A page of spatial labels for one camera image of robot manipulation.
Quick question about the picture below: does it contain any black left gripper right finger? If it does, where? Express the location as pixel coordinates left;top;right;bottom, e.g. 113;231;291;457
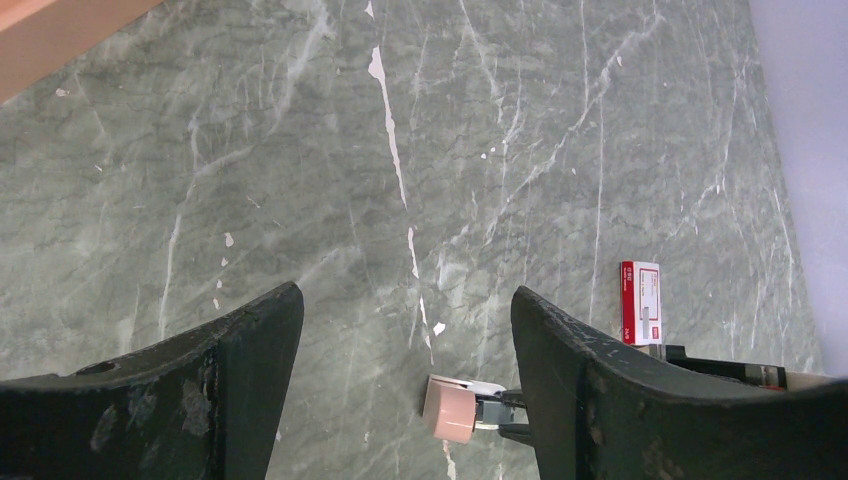
510;287;847;479

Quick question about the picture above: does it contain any pink white stapler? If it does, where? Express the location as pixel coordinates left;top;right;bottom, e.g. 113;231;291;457
422;374;532;446

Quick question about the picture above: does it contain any peach plastic file organizer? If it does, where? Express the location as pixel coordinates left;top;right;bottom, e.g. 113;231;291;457
1;0;159;101

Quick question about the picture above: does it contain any small staple box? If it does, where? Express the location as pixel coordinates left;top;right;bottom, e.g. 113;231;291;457
620;260;663;346

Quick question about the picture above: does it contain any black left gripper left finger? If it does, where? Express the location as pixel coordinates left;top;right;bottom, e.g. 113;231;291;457
1;282;304;479

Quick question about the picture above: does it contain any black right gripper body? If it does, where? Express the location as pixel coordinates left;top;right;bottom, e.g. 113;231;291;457
652;344;835;391

